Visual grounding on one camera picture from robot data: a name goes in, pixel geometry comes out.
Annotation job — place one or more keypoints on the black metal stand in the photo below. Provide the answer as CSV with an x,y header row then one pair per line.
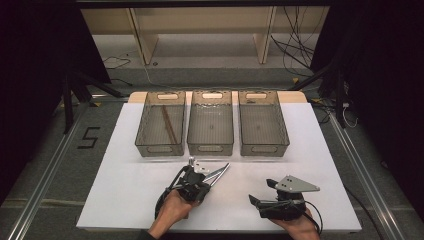
x,y
339,100
68,106

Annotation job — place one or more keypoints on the yellow floor tape piece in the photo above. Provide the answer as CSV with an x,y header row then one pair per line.
x,y
295,80
96,104

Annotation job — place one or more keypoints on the smoky clear plastic bin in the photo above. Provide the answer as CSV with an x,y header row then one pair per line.
x,y
262,128
153,128
210,128

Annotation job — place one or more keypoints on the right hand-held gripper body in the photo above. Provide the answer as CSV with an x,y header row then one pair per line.
x,y
293,186

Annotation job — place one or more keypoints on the person's right hand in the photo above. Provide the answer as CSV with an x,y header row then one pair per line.
x,y
301,230

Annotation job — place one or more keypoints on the metal floor rail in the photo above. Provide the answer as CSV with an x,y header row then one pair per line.
x,y
363,173
40,190

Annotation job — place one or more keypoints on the dark curtain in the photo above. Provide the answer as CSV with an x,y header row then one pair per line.
x,y
36,83
383,83

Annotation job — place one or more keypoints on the beige wooden bench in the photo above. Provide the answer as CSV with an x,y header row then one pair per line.
x,y
203,20

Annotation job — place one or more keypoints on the person's left hand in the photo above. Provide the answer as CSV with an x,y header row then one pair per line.
x,y
173,210

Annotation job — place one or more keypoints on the white table board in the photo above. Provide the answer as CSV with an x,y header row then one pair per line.
x,y
126,200

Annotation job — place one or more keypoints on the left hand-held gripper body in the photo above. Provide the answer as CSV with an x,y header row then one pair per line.
x,y
190,186

